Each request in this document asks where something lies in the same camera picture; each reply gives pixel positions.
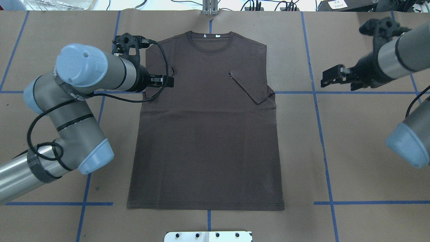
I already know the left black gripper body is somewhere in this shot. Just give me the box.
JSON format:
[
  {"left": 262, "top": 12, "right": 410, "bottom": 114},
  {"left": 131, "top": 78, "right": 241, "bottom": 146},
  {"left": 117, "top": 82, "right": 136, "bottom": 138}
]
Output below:
[{"left": 133, "top": 66, "right": 153, "bottom": 92}]

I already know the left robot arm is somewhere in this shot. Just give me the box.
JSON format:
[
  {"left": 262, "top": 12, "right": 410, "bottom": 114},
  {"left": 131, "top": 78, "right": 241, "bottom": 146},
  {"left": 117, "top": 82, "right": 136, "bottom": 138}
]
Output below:
[{"left": 1, "top": 43, "right": 174, "bottom": 205}]

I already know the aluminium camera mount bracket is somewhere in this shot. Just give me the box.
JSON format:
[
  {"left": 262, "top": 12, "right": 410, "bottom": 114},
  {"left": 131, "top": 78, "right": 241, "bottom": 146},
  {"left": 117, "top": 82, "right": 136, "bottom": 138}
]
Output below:
[{"left": 202, "top": 0, "right": 219, "bottom": 16}]

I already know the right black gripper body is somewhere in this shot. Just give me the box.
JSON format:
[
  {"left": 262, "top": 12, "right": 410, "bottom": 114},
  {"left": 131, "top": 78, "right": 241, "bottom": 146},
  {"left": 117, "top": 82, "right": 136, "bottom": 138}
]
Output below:
[{"left": 350, "top": 54, "right": 393, "bottom": 88}]

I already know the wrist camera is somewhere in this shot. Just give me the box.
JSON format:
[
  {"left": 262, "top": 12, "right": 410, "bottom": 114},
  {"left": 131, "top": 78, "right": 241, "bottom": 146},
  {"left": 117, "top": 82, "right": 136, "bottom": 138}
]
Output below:
[
  {"left": 359, "top": 17, "right": 411, "bottom": 49},
  {"left": 112, "top": 33, "right": 150, "bottom": 65}
]

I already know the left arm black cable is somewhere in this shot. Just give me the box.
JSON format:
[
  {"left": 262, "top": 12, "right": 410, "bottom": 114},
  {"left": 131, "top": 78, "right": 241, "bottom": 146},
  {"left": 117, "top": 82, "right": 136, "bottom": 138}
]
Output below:
[{"left": 27, "top": 40, "right": 168, "bottom": 172}]

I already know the dark brown t-shirt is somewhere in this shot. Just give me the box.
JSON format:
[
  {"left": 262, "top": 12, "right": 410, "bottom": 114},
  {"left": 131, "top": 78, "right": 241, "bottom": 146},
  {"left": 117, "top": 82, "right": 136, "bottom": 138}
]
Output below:
[{"left": 127, "top": 32, "right": 285, "bottom": 210}]

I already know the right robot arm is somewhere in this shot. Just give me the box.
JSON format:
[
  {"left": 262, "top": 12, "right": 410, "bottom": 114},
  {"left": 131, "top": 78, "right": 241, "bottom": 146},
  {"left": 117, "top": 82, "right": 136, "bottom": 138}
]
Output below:
[{"left": 320, "top": 17, "right": 430, "bottom": 168}]

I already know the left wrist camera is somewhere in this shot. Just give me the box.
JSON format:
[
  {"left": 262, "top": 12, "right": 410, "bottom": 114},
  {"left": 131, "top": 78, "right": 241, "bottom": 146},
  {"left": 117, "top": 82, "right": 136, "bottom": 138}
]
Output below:
[{"left": 112, "top": 33, "right": 150, "bottom": 65}]

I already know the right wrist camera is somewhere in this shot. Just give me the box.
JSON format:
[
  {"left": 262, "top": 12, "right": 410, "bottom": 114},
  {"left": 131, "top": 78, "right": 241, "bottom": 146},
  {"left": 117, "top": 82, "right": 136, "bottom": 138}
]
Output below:
[{"left": 359, "top": 17, "right": 411, "bottom": 49}]

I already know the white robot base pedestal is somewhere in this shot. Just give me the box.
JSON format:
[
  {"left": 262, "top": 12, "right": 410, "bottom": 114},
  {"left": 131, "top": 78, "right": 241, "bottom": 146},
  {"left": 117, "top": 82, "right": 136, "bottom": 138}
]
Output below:
[{"left": 164, "top": 231, "right": 253, "bottom": 242}]

